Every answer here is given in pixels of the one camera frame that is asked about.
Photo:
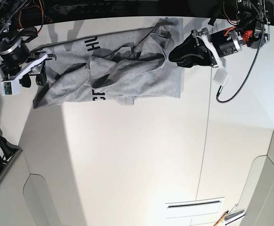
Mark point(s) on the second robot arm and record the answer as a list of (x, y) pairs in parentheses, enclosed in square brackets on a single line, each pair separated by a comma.
[(248, 23)]

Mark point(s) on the grey T-shirt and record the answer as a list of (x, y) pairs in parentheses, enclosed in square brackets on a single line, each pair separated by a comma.
[(120, 66)]

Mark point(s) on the black power strip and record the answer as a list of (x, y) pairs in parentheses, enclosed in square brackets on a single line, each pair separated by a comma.
[(100, 7)]

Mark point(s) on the white cable grommet plate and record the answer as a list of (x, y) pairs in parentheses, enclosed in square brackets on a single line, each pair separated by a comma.
[(193, 208)]

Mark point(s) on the black silver second gripper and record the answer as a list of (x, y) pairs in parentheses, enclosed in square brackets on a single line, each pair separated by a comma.
[(193, 51)]

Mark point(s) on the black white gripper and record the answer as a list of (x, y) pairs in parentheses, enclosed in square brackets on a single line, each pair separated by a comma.
[(15, 55)]

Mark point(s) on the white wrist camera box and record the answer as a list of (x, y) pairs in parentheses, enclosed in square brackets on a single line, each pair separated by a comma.
[(10, 87)]

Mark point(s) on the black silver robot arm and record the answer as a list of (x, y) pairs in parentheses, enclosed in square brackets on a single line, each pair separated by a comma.
[(11, 26)]

